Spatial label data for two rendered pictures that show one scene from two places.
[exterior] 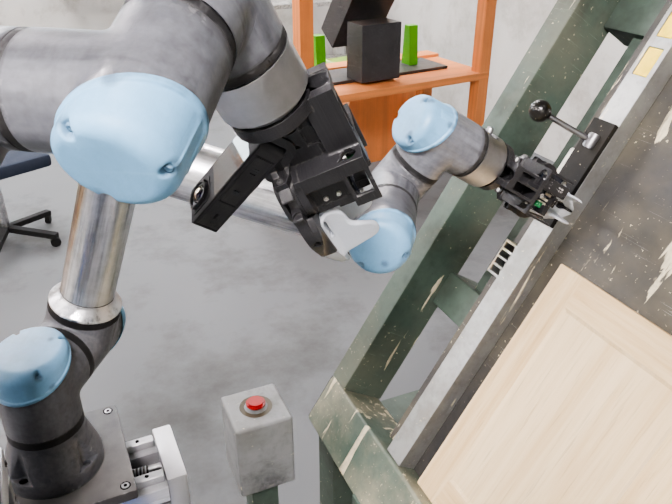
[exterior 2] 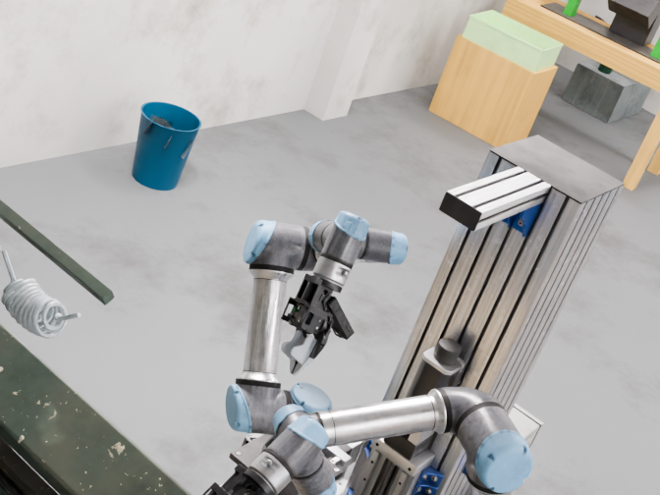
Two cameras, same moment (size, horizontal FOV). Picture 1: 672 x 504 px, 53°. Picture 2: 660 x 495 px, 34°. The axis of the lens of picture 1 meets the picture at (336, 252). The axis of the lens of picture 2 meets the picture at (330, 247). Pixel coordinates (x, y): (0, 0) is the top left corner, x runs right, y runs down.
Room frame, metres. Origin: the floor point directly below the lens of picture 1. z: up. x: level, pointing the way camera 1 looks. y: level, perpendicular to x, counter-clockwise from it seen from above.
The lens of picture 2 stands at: (2.14, -1.18, 2.88)
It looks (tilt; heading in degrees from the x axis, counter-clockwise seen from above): 28 degrees down; 143
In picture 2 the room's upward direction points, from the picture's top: 20 degrees clockwise
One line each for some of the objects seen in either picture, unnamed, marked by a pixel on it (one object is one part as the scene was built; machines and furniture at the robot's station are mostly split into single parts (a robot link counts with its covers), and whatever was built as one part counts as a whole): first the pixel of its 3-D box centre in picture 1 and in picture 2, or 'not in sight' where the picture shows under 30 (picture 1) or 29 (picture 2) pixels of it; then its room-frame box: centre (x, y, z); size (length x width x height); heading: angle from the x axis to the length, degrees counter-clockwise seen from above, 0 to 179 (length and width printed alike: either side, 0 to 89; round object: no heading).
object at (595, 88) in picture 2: not in sight; (611, 66); (-4.85, 6.37, 0.38); 0.79 x 0.63 x 0.76; 115
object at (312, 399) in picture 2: not in sight; (303, 413); (0.36, 0.25, 1.20); 0.13 x 0.12 x 0.14; 76
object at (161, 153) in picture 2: not in sight; (161, 145); (-2.94, 1.25, 0.22); 0.38 x 0.36 x 0.44; 115
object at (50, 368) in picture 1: (37, 380); not in sight; (0.82, 0.46, 1.20); 0.13 x 0.12 x 0.14; 171
